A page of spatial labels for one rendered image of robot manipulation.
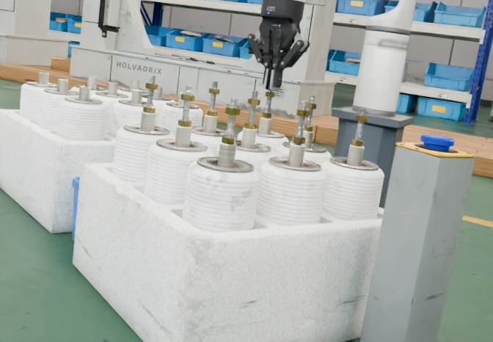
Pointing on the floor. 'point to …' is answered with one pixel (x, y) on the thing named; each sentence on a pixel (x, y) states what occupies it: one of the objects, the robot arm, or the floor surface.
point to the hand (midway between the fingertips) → (272, 79)
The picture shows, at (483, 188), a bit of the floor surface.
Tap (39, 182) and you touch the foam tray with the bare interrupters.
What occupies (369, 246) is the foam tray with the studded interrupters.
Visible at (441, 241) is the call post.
